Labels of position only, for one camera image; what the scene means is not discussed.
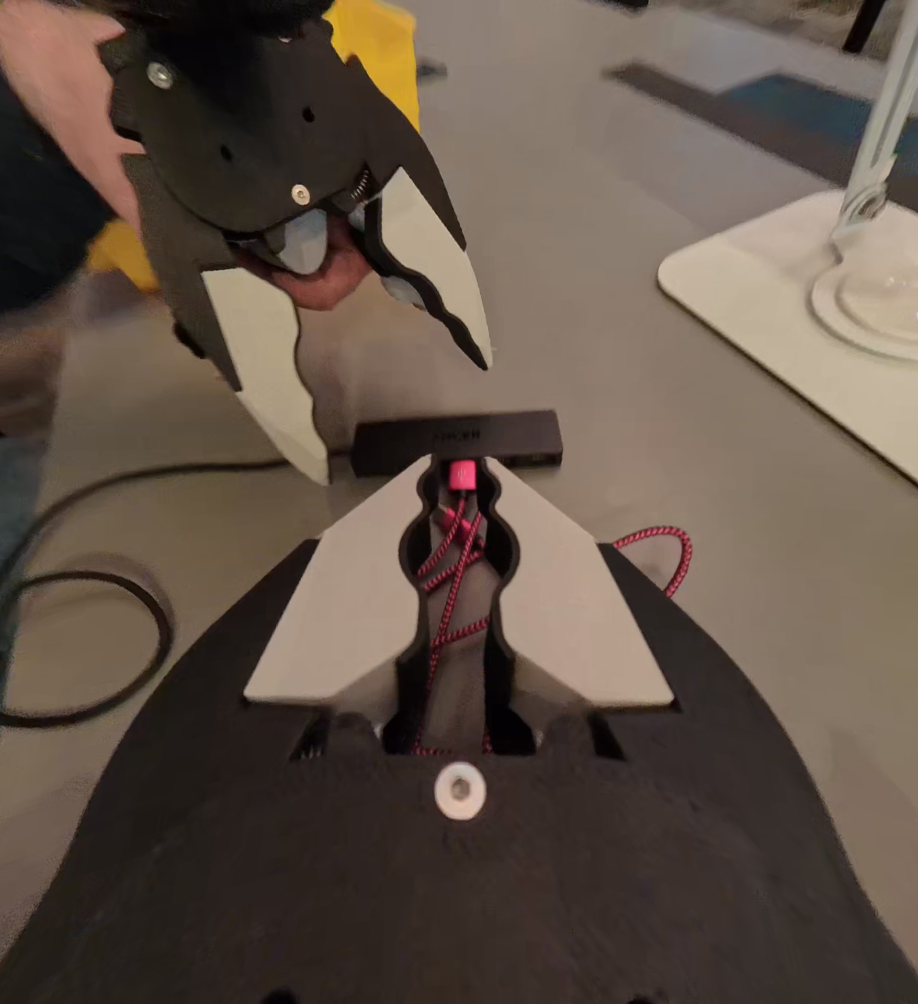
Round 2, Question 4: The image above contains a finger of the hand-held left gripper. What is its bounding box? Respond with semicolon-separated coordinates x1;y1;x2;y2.
200;267;332;486
363;165;494;373

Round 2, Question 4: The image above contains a black usb hub with cable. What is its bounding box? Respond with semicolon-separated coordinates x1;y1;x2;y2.
0;409;564;729

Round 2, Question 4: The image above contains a white stand with wooden board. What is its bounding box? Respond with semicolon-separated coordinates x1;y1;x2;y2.
657;0;918;507

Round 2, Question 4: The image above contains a pink braided usb cable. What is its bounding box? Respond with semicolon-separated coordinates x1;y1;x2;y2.
415;459;695;758

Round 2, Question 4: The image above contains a person's left hand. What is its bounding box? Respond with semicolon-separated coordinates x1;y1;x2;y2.
0;14;375;310

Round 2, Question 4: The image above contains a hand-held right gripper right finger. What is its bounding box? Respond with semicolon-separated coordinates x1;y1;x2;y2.
484;455;678;758

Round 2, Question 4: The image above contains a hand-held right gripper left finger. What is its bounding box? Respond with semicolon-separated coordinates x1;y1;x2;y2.
243;453;438;758

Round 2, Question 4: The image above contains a person's left forearm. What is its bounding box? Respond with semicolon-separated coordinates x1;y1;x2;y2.
0;0;126;330

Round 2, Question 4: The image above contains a yellow plastic bin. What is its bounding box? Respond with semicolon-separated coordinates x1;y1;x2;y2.
86;0;421;291

